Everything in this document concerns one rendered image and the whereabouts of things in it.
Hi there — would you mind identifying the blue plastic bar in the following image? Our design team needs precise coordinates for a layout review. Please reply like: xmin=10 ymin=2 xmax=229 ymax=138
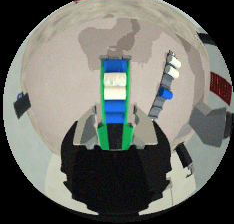
xmin=158 ymin=87 xmax=173 ymax=100
xmin=104 ymin=99 xmax=125 ymax=112
xmin=105 ymin=112 xmax=125 ymax=123
xmin=104 ymin=59 xmax=126 ymax=73

